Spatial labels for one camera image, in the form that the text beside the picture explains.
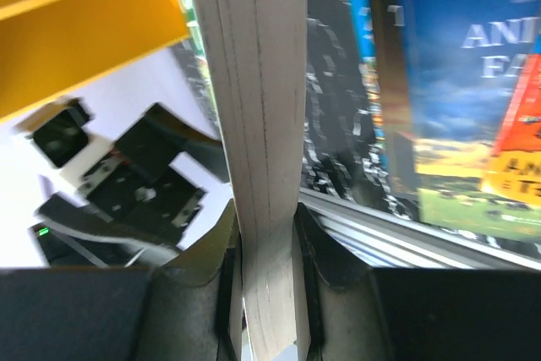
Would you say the blue Animal Farm book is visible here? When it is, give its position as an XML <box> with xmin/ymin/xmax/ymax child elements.
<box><xmin>370</xmin><ymin>0</ymin><xmax>540</xmax><ymax>243</ymax></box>

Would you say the orange 130-storey treehouse book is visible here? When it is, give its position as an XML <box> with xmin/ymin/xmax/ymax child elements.
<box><xmin>480</xmin><ymin>54</ymin><xmax>540</xmax><ymax>206</ymax></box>

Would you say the yellow two-compartment shelf box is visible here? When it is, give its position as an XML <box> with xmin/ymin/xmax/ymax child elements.
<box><xmin>1</xmin><ymin>0</ymin><xmax>189</xmax><ymax>121</ymax></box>

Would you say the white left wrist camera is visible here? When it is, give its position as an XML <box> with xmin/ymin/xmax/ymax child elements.
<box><xmin>11</xmin><ymin>96</ymin><xmax>122</xmax><ymax>196</ymax></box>

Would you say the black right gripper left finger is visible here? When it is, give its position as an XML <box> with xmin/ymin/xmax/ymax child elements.
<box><xmin>1</xmin><ymin>204</ymin><xmax>243</xmax><ymax>360</ymax></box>

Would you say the aluminium frame rail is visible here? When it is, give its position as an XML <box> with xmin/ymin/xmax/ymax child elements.
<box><xmin>299</xmin><ymin>188</ymin><xmax>540</xmax><ymax>271</ymax></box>

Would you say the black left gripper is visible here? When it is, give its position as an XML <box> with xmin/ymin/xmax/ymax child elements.
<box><xmin>37</xmin><ymin>103</ymin><xmax>205</xmax><ymax>251</ymax></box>

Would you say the light blue treehouse book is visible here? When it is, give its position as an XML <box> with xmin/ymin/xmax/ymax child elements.
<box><xmin>348</xmin><ymin>0</ymin><xmax>388</xmax><ymax>170</ymax></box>

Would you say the green 104-storey treehouse book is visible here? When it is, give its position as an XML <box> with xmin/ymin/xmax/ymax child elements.
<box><xmin>194</xmin><ymin>0</ymin><xmax>307</xmax><ymax>360</ymax></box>

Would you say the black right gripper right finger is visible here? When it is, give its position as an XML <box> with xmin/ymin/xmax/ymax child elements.
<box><xmin>292</xmin><ymin>205</ymin><xmax>540</xmax><ymax>360</ymax></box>

